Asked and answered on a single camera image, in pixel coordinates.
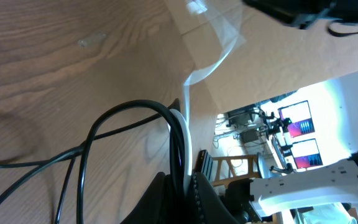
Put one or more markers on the cardboard panel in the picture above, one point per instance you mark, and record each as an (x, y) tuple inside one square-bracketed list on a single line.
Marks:
[(243, 56)]

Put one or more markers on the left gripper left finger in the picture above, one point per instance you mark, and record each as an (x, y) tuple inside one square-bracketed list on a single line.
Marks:
[(150, 209)]

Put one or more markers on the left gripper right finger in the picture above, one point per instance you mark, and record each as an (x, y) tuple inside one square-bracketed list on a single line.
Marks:
[(204, 204)]

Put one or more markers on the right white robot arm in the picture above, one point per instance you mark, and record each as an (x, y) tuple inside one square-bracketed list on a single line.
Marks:
[(335, 183)]

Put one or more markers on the lower computer monitor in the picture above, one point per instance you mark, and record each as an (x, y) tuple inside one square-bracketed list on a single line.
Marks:
[(306, 154)]

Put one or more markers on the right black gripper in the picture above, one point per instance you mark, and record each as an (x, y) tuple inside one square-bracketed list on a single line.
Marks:
[(304, 13)]

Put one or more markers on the wooden chair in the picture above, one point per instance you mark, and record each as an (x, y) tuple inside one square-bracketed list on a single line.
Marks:
[(226, 170)]

